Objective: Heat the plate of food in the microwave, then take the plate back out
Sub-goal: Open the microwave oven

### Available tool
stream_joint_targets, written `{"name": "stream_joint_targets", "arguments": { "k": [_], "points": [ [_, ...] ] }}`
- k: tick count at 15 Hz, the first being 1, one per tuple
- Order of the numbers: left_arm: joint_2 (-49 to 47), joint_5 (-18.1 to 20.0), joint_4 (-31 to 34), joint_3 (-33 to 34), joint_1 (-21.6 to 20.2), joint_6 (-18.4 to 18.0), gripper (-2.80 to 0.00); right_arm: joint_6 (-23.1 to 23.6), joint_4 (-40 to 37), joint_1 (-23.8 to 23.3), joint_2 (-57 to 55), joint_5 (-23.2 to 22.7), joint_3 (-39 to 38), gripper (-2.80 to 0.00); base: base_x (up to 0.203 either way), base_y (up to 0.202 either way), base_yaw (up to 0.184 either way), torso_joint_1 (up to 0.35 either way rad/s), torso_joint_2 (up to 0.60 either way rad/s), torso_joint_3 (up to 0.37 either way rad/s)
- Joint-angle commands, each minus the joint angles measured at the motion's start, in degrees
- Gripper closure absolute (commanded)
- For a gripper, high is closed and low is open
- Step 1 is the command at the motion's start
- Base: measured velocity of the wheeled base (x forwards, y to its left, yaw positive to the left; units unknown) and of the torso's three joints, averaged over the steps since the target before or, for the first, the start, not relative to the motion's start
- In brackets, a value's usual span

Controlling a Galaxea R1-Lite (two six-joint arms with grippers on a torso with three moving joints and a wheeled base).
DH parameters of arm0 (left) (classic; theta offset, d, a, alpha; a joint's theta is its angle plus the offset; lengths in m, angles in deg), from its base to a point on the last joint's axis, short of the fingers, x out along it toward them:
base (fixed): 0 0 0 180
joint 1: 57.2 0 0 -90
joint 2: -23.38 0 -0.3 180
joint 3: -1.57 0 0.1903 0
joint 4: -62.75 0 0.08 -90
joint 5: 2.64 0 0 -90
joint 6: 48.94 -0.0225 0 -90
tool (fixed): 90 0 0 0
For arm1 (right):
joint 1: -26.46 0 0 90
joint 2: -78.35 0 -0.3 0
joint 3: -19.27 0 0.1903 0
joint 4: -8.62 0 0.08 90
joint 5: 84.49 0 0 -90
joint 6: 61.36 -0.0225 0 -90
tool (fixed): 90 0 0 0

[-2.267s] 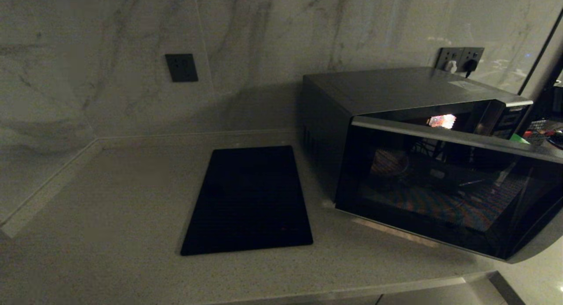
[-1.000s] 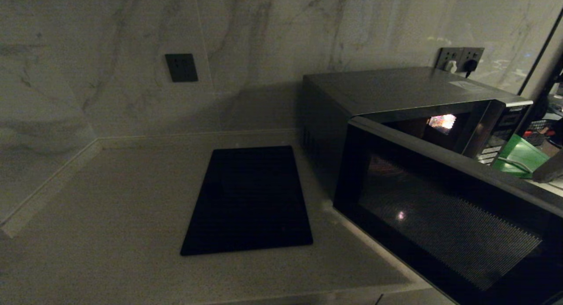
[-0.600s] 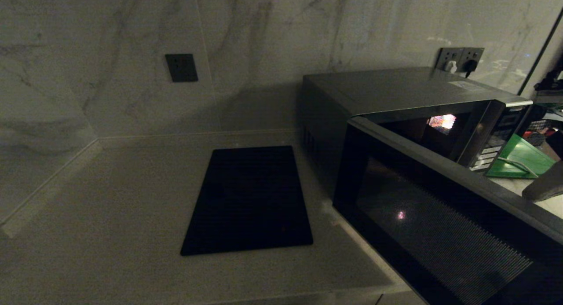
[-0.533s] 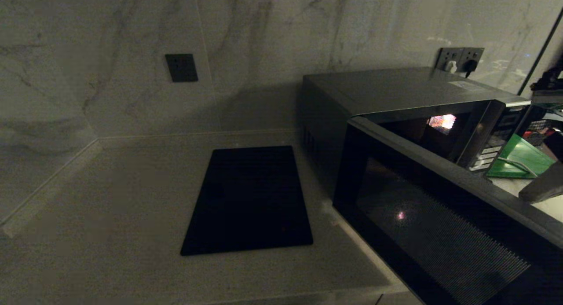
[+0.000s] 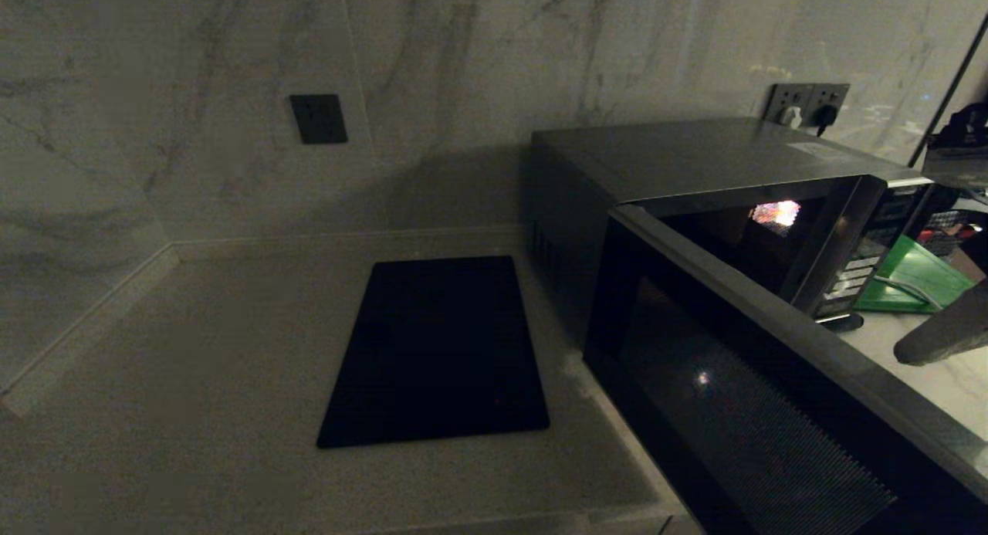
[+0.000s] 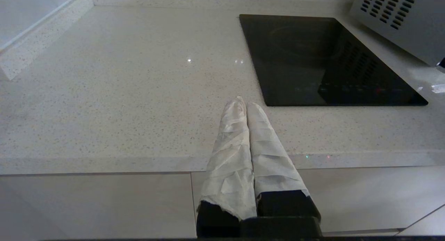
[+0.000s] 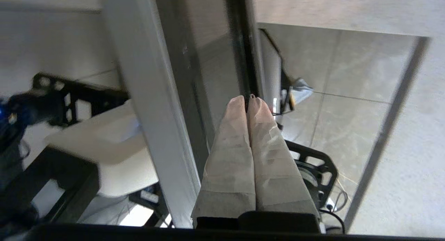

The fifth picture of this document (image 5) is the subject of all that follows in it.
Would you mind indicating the white power plug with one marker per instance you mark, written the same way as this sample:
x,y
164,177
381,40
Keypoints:
x,y
791,117

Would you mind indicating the black power plug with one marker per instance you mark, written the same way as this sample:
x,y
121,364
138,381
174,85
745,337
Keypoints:
x,y
825,116

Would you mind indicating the black metal frame post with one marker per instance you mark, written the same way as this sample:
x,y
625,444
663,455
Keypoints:
x,y
945,95

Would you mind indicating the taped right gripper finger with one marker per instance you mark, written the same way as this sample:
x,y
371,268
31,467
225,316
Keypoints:
x,y
945,323
949,348

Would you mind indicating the black single wall socket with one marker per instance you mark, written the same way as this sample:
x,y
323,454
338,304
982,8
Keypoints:
x,y
318,118

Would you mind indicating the black glass induction cooktop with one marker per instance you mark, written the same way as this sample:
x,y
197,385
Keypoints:
x,y
440,350

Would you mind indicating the green cutting board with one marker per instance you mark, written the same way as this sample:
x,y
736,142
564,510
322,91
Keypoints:
x,y
915,276

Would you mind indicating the grey double wall socket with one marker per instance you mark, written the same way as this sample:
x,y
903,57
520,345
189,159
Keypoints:
x,y
806,95

